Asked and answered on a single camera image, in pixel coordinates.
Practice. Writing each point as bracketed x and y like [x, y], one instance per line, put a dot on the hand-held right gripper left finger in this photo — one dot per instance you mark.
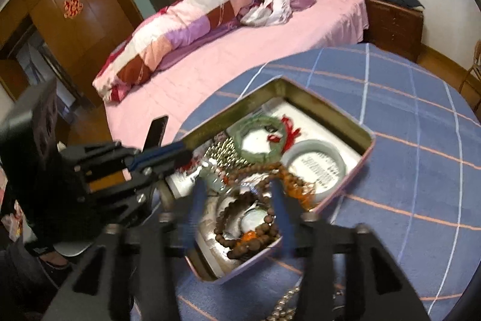
[197, 202]

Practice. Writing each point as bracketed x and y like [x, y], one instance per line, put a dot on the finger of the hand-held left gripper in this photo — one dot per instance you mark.
[161, 152]
[165, 170]

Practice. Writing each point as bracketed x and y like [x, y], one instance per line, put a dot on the blue plaid tablecloth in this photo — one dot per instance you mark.
[413, 155]

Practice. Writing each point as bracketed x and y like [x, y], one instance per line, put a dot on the green jade bangle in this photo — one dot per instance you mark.
[259, 157]

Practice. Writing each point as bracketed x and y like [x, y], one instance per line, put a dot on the black phone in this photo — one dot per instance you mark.
[156, 133]

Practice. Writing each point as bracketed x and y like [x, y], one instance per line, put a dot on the red wardrobe decoration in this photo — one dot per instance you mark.
[72, 8]

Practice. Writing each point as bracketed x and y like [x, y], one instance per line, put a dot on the pale green jade pendant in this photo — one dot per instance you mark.
[212, 178]

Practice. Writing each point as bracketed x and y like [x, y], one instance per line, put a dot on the rectangular metal tin box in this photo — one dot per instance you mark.
[330, 118]

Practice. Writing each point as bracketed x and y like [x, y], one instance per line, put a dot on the wooden chair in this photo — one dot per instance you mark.
[475, 69]

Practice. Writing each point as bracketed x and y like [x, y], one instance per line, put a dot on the pink patchwork quilt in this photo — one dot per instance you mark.
[169, 35]

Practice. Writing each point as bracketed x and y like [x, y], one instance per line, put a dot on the bed with pink sheet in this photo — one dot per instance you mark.
[210, 69]

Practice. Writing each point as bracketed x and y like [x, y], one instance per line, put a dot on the dark wooden nightstand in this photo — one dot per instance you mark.
[394, 27]

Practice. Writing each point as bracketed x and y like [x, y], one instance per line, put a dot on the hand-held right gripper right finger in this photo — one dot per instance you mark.
[282, 215]

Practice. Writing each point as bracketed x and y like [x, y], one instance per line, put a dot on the white jade bangle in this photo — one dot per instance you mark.
[312, 145]

